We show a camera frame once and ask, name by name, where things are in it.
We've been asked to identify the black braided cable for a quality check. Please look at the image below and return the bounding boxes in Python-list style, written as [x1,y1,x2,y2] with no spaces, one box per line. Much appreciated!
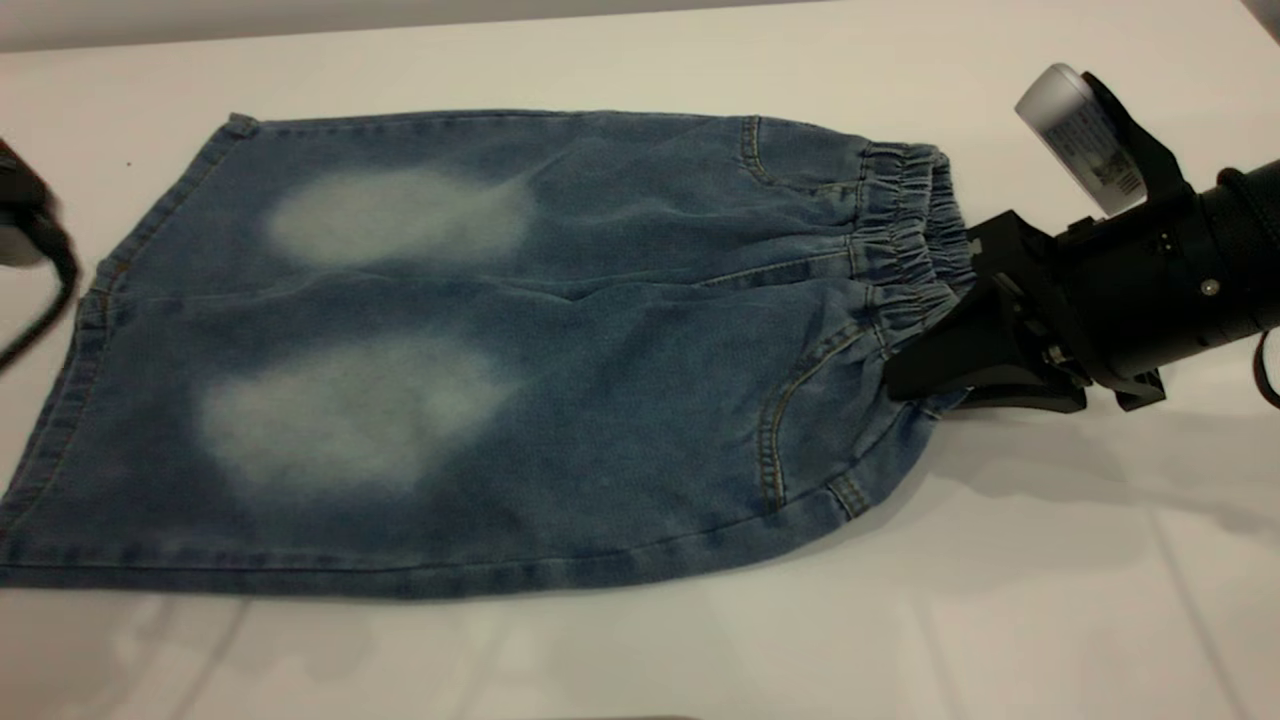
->
[1255,328,1280,411]
[0,215,81,371]

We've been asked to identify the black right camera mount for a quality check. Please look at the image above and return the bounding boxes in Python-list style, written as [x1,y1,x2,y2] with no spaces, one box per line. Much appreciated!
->
[1080,70,1196,216]

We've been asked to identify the blue denim jeans shorts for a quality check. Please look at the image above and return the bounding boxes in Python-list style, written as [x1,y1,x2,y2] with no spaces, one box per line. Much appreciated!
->
[0,108,976,601]

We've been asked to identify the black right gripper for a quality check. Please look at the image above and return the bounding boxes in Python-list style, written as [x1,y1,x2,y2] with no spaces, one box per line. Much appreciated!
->
[885,190,1280,413]

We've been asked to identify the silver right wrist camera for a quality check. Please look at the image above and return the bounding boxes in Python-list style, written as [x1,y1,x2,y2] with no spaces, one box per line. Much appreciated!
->
[1015,63,1146,216]

